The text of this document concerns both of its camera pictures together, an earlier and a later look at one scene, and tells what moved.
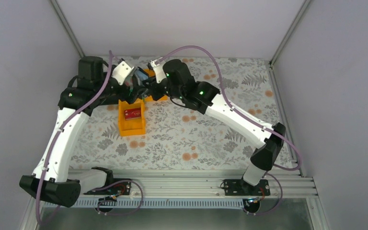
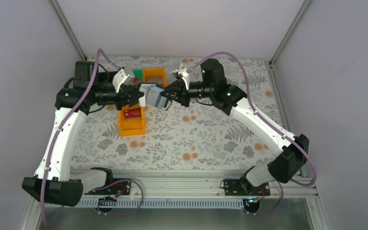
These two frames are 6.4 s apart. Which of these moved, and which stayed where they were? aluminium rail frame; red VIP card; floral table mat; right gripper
Moved: right gripper
Stayed: red VIP card; floral table mat; aluminium rail frame
